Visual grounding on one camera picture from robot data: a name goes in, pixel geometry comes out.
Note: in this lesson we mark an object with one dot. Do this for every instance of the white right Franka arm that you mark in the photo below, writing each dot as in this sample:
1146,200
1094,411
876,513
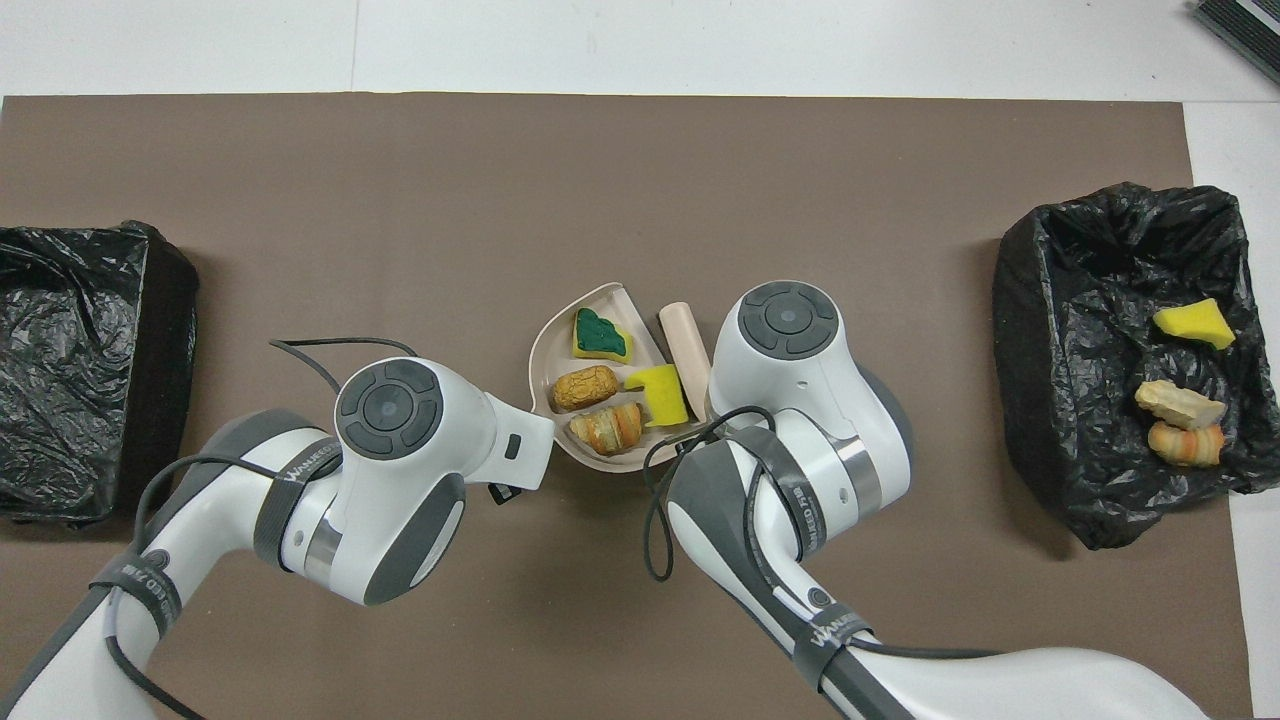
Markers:
790,370

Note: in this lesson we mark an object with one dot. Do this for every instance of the crumpled black bag bin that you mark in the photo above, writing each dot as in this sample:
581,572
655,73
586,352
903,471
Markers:
1080,300

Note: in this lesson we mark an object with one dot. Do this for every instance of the green yellow sponge chunk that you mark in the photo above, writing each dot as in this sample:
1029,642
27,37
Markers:
1195,323

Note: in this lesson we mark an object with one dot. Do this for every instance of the orange striped croissant piece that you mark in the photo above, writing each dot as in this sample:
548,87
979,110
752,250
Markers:
608,430
1185,446

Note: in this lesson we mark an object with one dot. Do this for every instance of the pale bread chunk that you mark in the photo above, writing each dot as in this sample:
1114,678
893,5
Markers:
1180,405

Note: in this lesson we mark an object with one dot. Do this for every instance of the boxy black bag bin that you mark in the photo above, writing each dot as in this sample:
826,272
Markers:
80,380

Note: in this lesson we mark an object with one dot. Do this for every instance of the yellow notched sponge piece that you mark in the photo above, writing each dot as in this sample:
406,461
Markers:
662,398

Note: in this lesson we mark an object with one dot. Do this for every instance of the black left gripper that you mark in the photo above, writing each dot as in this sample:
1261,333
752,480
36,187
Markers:
505,494

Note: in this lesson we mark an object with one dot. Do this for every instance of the brown table mat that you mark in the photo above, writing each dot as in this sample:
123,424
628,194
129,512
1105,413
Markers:
400,200

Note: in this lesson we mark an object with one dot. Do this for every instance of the yellow green sponge wedge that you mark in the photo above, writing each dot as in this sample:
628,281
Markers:
600,337

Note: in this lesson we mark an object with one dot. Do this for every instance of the brown bread nugget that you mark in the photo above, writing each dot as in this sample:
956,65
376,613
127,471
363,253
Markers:
585,389

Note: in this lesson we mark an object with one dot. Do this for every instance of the beige hand brush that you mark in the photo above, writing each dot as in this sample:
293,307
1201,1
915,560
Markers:
683,335

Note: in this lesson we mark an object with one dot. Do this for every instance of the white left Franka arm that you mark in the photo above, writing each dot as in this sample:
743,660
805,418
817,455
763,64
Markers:
400,450

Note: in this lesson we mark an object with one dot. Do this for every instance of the dark ribbed device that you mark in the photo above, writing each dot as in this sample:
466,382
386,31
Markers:
1245,25

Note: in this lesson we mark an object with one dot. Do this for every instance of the beige plastic dustpan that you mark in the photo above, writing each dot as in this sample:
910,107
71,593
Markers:
560,345

